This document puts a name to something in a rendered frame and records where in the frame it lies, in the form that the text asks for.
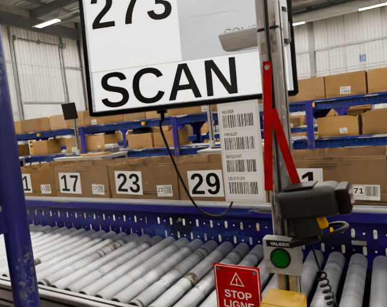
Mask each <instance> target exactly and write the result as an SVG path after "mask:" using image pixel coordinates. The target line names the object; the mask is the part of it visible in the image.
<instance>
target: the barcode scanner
mask: <svg viewBox="0 0 387 307"><path fill-rule="evenodd" d="M276 203H277V208H278V212H279V214H280V217H281V218H283V219H285V220H289V221H290V225H291V227H292V229H293V232H294V234H295V236H296V237H295V238H292V239H291V241H290V242H289V246H290V247H292V248H294V247H299V246H303V245H308V244H313V243H316V242H319V241H320V240H321V237H320V235H323V234H324V231H323V228H327V227H328V226H329V223H328V221H327V219H326V217H330V216H336V215H339V214H341V215H348V214H350V213H351V212H352V209H353V206H354V203H355V200H354V195H353V192H352V187H351V185H350V184H349V182H340V183H338V182H336V181H326V182H318V181H317V180H314V181H309V182H300V183H292V184H289V185H288V186H287V187H285V188H284V189H283V190H282V191H280V192H279V193H278V194H277V197H276Z"/></svg>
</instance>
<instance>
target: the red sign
mask: <svg viewBox="0 0 387 307"><path fill-rule="evenodd" d="M213 265H214V277H215V289H216V296H217V307H259V306H260V305H261V302H262V292H261V285H260V270H259V268H256V267H246V266H237V265H232V264H222V263H213Z"/></svg>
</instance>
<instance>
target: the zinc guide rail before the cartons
mask: <svg viewBox="0 0 387 307"><path fill-rule="evenodd" d="M25 199H26V200H46V201H63V202H95V203H127V204H144V205H176V206H194V204H193V203H192V201H191V200H152V199H109V198H87V197H44V196H25ZM194 202H195V203H196V204H197V206H209V207H225V208H229V206H230V204H231V202H217V201H195V200H194ZM231 208H258V209H271V203H260V202H233V204H232V207H231ZM352 212H356V213H387V206H368V205H354V206H353V209H352Z"/></svg>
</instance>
